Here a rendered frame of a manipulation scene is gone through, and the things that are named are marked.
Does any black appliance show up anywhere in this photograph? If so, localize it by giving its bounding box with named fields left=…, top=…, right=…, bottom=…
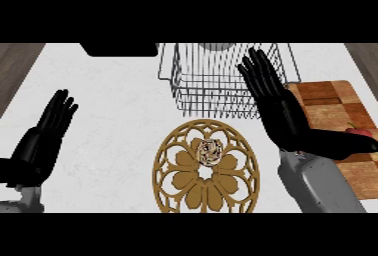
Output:
left=78, top=43, right=159, bottom=58

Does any brown frosted cupcake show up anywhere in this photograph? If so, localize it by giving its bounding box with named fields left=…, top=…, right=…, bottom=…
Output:
left=196, top=139, right=224, bottom=167

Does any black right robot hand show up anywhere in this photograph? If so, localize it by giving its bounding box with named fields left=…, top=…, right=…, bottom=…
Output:
left=236, top=47, right=378, bottom=161

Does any grey round object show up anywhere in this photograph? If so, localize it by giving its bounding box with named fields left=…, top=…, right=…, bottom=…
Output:
left=198, top=43, right=236, bottom=52

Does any red apple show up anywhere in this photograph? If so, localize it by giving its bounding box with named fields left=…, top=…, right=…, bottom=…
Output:
left=344, top=122, right=375, bottom=138

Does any golden round openwork placemat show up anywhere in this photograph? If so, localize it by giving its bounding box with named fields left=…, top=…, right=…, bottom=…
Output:
left=150, top=118, right=261, bottom=214

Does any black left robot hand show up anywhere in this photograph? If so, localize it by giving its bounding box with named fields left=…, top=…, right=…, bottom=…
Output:
left=0, top=88, right=79, bottom=188

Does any grey wire basket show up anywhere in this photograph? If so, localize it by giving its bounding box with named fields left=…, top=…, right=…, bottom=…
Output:
left=156, top=43, right=302, bottom=120

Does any brown wooden cutting board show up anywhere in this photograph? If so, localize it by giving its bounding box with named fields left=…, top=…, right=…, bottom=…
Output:
left=285, top=79, right=378, bottom=201

